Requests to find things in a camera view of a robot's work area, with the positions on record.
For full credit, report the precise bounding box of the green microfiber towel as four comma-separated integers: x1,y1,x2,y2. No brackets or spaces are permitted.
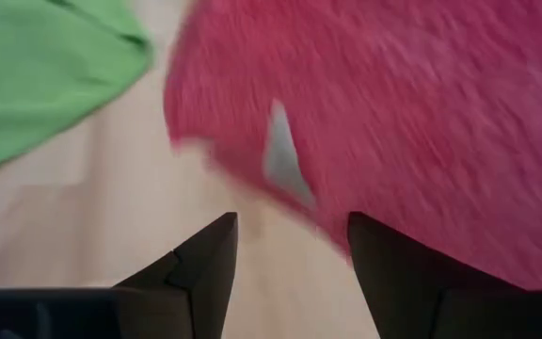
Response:
0,0,153,170

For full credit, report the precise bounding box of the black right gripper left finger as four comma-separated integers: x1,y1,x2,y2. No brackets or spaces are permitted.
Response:
113,211,240,339

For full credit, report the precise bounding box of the pink microfiber towel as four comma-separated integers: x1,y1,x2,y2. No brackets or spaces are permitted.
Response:
163,0,542,291

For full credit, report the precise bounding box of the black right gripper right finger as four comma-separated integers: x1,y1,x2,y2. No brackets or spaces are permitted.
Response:
347,211,526,339

